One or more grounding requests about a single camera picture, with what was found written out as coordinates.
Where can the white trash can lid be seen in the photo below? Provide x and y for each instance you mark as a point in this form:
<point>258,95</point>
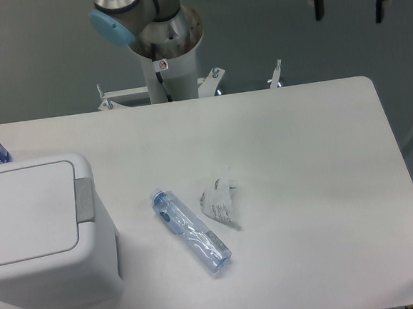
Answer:
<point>37,211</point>

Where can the white trash can body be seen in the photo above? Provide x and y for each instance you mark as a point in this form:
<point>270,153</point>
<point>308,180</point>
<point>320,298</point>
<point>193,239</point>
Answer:
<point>83,275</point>

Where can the crumpled clear plastic wrapper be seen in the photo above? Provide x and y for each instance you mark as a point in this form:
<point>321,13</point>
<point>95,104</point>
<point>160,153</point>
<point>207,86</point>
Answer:
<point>216,200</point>

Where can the empty clear plastic bottle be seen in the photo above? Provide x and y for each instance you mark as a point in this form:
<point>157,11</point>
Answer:
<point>183,222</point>

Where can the grey lid push button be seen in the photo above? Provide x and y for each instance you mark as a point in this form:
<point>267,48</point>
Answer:
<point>84,201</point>

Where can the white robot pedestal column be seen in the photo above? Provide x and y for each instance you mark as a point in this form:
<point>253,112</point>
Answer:
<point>171,75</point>

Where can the white pedestal base frame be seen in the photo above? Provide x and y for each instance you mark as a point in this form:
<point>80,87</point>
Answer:
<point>207,86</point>

